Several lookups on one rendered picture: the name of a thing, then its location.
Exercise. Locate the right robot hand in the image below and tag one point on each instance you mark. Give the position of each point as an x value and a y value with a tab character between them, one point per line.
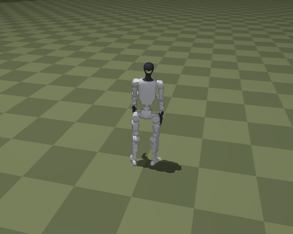
161	117

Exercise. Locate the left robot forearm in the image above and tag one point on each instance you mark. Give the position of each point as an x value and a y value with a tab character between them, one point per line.
134	101

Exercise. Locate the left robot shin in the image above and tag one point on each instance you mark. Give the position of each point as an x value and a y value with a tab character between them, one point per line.
134	148

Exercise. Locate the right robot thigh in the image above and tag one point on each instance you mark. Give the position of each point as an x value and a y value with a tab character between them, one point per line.
156	126

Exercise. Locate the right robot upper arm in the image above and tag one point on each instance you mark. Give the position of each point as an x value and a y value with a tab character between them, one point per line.
160	85

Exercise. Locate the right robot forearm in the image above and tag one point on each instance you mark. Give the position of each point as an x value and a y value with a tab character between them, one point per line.
161	105

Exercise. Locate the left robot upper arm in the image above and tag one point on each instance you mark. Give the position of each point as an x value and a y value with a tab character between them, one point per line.
135	83

